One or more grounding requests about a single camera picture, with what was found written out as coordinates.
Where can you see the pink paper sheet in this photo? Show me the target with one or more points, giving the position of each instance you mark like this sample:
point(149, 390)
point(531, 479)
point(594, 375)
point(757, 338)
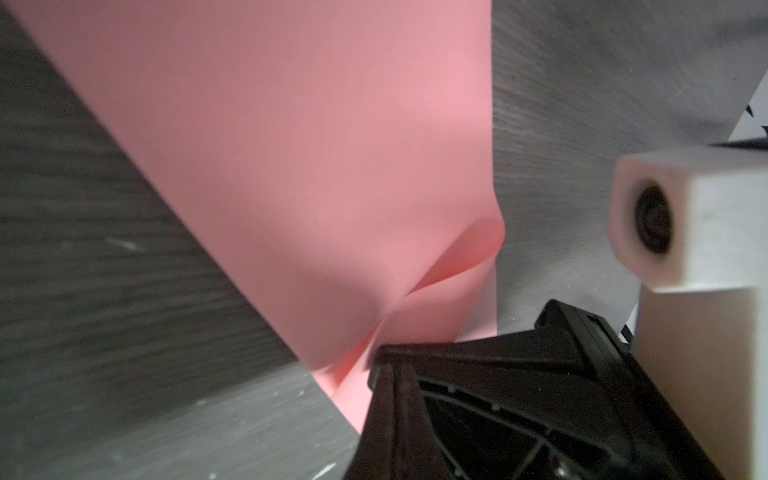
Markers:
point(333, 157)

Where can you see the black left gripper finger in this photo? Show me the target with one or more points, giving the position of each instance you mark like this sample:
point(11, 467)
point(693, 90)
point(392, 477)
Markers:
point(398, 441)

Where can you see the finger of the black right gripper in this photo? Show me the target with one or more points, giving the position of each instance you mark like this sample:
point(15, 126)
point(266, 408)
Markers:
point(564, 400)

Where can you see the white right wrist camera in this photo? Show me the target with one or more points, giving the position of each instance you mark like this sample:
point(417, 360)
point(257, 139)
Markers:
point(691, 225)

